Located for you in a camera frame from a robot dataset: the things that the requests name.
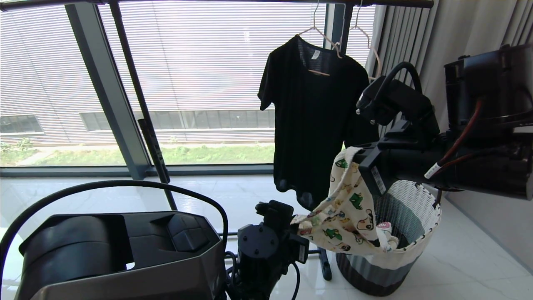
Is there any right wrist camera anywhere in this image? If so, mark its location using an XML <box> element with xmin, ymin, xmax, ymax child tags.
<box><xmin>356</xmin><ymin>62</ymin><xmax>441</xmax><ymax>144</ymax></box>

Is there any black clothes rack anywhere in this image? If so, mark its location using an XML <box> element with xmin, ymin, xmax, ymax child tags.
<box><xmin>0</xmin><ymin>0</ymin><xmax>434</xmax><ymax>282</ymax></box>

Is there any grey curtain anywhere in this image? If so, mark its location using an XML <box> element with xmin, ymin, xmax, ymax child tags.
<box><xmin>363</xmin><ymin>0</ymin><xmax>533</xmax><ymax>138</ymax></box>

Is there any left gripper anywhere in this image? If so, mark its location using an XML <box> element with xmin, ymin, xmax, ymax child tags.
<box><xmin>278</xmin><ymin>227</ymin><xmax>311</xmax><ymax>265</ymax></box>

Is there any white laundry basket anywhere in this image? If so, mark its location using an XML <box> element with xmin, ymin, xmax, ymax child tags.
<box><xmin>335</xmin><ymin>179</ymin><xmax>442</xmax><ymax>297</ymax></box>

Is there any window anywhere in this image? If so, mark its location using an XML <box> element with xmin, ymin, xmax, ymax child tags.
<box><xmin>0</xmin><ymin>0</ymin><xmax>377</xmax><ymax>180</ymax></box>

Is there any black t-shirt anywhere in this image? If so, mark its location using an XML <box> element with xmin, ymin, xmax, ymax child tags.
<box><xmin>257</xmin><ymin>35</ymin><xmax>380</xmax><ymax>211</ymax></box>

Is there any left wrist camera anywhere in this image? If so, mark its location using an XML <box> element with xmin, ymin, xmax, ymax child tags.
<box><xmin>255</xmin><ymin>200</ymin><xmax>295</xmax><ymax>234</ymax></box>

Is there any cream printed garment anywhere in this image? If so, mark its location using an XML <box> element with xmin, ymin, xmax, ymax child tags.
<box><xmin>290</xmin><ymin>146</ymin><xmax>401</xmax><ymax>255</ymax></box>

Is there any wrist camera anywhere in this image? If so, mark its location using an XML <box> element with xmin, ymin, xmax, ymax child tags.
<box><xmin>356</xmin><ymin>62</ymin><xmax>441</xmax><ymax>144</ymax></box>
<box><xmin>255</xmin><ymin>200</ymin><xmax>295</xmax><ymax>234</ymax></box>

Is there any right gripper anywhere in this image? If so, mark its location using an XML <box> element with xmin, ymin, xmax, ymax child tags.
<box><xmin>353</xmin><ymin>142</ymin><xmax>421</xmax><ymax>197</ymax></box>

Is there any pink clothes hanger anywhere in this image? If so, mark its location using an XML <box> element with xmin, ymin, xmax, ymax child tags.
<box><xmin>349</xmin><ymin>0</ymin><xmax>382</xmax><ymax>82</ymax></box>
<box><xmin>298</xmin><ymin>0</ymin><xmax>344</xmax><ymax>77</ymax></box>

